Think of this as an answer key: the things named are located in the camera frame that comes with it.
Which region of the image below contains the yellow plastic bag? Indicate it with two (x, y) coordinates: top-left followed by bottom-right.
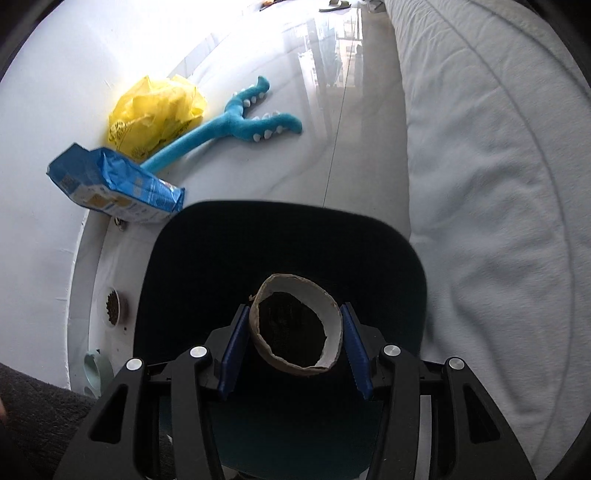
(107, 76), (208, 162)

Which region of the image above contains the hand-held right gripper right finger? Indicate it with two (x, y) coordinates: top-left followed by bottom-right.
(339, 302), (536, 480)

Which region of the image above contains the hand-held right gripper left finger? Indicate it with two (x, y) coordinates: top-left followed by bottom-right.
(53, 302), (252, 480)

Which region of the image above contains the blue plush toy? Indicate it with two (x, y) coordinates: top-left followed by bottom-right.
(139, 75), (303, 174)

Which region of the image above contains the black trash bin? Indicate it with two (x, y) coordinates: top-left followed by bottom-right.
(134, 199), (428, 480)

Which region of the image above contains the bed with white mattress cover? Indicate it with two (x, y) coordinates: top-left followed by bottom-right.
(383, 0), (591, 480)

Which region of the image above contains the brown cardboard tube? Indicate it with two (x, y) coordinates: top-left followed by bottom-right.
(249, 273), (345, 376)

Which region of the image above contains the blue printed bag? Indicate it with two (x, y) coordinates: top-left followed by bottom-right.
(46, 143), (186, 225)

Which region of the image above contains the dark grey rug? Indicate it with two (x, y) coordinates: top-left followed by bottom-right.
(0, 362), (174, 480)

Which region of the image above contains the pet food bowl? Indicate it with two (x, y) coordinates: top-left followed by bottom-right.
(99, 287), (129, 328)

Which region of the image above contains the pale green bowl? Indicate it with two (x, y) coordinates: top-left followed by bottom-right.
(83, 349), (115, 398)

